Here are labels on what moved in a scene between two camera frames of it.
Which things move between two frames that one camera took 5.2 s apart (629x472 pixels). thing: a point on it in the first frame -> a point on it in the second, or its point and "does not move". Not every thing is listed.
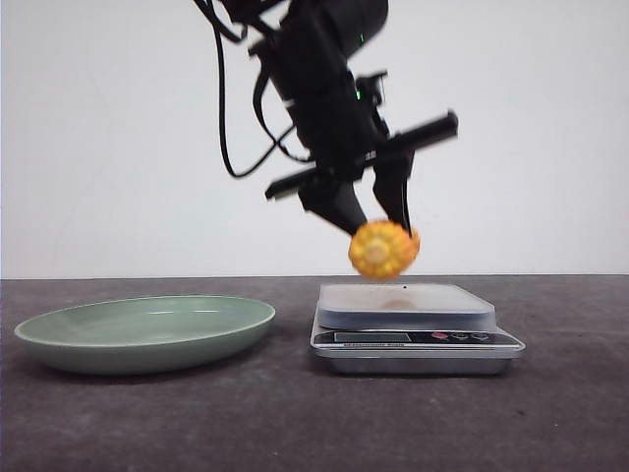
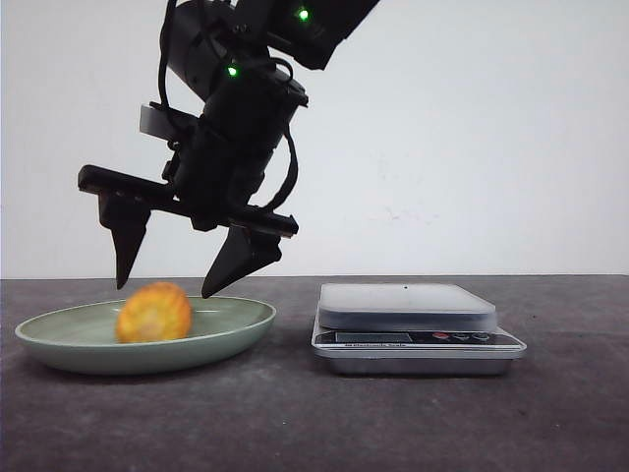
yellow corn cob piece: x=383 y=252 -> x=153 y=311
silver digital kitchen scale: x=411 y=329 does not move
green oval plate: x=147 y=334 does not move
